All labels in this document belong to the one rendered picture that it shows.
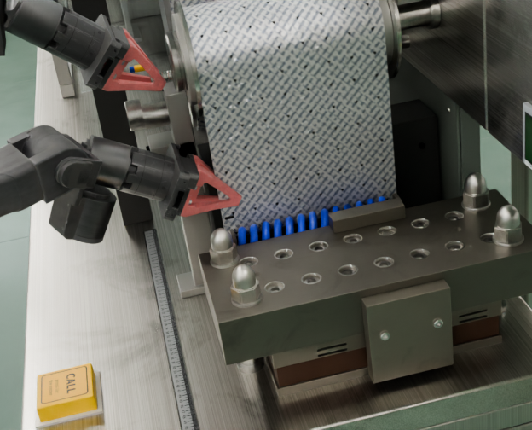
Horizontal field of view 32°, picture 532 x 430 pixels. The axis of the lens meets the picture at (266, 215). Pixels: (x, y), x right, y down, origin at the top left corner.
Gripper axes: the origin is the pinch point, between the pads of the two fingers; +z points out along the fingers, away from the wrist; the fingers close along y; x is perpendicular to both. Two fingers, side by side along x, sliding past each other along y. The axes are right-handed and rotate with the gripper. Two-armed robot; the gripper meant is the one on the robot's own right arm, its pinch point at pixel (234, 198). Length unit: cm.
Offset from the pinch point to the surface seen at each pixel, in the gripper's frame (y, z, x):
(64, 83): -102, -13, -24
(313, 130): 0.3, 6.3, 11.8
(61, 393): 11.6, -15.0, -26.1
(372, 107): 0.3, 12.4, 17.0
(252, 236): 3.6, 3.1, -3.0
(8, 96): -384, -8, -130
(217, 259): 8.3, -1.7, -5.1
